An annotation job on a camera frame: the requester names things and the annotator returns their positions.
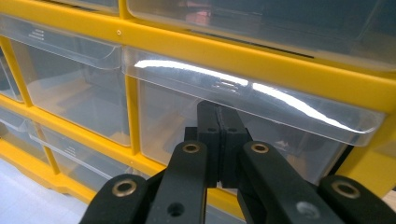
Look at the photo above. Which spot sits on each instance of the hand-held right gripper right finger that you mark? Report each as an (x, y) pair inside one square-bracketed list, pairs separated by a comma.
[(232, 127)]

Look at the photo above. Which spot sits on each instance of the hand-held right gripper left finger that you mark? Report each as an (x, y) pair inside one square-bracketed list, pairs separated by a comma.
[(208, 124)]

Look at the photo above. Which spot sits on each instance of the clear plastic drawer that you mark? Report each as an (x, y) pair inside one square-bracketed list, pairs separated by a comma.
[(168, 124)]

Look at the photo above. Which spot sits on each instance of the yellow black drawer organizer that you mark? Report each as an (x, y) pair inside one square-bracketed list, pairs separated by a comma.
[(218, 49)]

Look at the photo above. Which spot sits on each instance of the set of clear drawers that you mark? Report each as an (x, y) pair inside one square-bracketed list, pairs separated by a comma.
[(77, 102)]

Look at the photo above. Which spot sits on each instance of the white foam board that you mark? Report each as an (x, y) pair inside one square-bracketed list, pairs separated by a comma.
[(25, 202)]

